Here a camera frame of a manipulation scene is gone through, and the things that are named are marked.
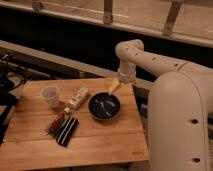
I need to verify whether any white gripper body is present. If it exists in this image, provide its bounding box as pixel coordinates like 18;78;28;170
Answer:
118;60;136;84

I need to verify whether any black white striped case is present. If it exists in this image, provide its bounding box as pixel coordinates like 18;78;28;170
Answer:
56;117;78;147

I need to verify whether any metal window frame rail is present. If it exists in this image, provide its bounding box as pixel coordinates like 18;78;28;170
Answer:
0;0;213;48

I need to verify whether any wooden cutting board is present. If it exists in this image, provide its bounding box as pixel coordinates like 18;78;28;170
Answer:
0;78;149;171

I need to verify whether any red handled multitool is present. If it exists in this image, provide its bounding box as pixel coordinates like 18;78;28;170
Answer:
45;114;66;135

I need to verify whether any translucent plastic cup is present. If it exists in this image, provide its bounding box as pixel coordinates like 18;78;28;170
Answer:
41;86;60;108

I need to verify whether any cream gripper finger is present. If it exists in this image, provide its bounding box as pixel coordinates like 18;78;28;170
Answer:
108;79;120;95

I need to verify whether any dark ceramic bowl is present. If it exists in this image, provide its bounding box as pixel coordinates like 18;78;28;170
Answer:
88;92;120;120

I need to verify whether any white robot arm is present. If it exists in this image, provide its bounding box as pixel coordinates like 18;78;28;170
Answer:
109;39;213;171

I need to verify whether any white tube bottle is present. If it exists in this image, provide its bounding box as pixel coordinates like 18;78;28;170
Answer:
64;87;89;113

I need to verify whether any black equipment with cables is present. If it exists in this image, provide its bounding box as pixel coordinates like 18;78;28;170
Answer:
0;52;26;145

